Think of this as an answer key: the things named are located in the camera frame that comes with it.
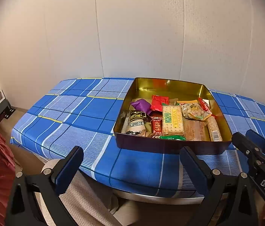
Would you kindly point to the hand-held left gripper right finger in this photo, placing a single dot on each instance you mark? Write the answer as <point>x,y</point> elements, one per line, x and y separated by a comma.
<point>193,169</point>

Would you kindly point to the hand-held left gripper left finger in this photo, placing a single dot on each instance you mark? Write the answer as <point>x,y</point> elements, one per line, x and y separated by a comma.
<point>69,167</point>

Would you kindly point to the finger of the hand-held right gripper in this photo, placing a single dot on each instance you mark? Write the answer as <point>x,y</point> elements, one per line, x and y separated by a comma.
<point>257,137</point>
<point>240,141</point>

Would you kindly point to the long clear biscuit packet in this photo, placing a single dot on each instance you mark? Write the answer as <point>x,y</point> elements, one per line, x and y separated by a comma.
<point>214,129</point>

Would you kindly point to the brown spicy strip packet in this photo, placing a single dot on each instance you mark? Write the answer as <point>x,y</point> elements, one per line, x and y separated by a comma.
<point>195,130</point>

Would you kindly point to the red and white wafer packet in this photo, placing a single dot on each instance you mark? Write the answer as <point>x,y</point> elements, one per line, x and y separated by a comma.
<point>205,104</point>

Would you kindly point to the yellow cracker packet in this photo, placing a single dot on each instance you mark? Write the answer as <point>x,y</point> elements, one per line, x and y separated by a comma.
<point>172,122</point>

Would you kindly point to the clear yellow seed bag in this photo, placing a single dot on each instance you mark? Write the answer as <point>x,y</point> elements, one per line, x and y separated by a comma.
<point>193,111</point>

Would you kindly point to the red patterned snack bar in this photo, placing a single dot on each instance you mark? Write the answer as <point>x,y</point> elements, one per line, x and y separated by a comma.
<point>156,126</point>

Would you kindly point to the black and white sesame packet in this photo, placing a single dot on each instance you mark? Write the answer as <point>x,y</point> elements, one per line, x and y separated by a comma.
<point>136,126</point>

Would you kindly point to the plain red snack packet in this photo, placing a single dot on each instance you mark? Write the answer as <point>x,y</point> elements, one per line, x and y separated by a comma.
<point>160,102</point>

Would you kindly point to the purple snack packet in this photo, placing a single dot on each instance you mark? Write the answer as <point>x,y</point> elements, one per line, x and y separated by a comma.
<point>140,104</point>

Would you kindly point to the gold tin box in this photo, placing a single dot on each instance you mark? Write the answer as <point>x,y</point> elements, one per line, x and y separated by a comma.
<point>146,84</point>

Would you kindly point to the blue plaid tablecloth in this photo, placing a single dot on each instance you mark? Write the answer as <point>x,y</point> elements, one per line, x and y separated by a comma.
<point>64,113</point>

